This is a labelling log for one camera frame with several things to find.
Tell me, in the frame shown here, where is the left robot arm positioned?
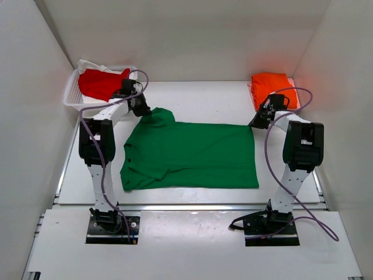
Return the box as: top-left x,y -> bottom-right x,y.
79,79 -> 152,235

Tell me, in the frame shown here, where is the white plastic basket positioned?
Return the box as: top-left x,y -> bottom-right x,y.
63,65 -> 138,111

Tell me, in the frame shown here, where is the green t-shirt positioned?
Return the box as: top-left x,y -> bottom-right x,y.
120,108 -> 259,192

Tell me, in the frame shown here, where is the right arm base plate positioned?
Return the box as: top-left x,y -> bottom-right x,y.
243,216 -> 300,247

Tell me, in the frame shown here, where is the red t-shirt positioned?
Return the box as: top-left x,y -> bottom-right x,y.
78,68 -> 131,102

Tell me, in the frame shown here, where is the aluminium rail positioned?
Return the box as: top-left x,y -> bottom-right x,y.
52,202 -> 328,211

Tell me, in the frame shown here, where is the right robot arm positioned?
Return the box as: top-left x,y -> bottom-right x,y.
228,92 -> 324,238

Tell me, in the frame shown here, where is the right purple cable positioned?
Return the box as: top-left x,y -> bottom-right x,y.
244,86 -> 340,242

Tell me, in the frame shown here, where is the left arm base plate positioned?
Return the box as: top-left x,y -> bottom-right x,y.
85,215 -> 140,245

